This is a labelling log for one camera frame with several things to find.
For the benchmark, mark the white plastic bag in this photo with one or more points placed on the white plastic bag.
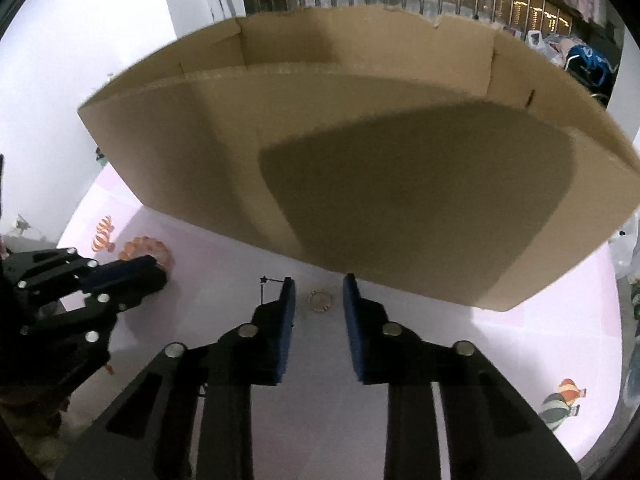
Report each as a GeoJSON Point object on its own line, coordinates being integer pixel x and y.
{"type": "Point", "coordinates": [625, 255]}
{"type": "Point", "coordinates": [545, 47]}

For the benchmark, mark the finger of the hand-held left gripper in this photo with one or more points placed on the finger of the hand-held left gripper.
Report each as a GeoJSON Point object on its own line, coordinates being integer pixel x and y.
{"type": "Point", "coordinates": [120, 269]}
{"type": "Point", "coordinates": [140, 285]}

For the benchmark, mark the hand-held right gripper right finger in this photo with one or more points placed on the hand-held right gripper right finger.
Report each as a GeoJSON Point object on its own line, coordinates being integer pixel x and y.
{"type": "Point", "coordinates": [355, 330]}

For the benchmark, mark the blue bag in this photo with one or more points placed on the blue bag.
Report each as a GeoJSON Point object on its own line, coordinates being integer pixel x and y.
{"type": "Point", "coordinates": [590, 60]}

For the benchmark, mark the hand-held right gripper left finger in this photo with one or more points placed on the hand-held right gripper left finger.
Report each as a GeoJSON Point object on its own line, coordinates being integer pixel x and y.
{"type": "Point", "coordinates": [285, 330]}

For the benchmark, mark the brown cardboard box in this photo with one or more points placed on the brown cardboard box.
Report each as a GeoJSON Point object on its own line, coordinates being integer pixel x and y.
{"type": "Point", "coordinates": [400, 185]}

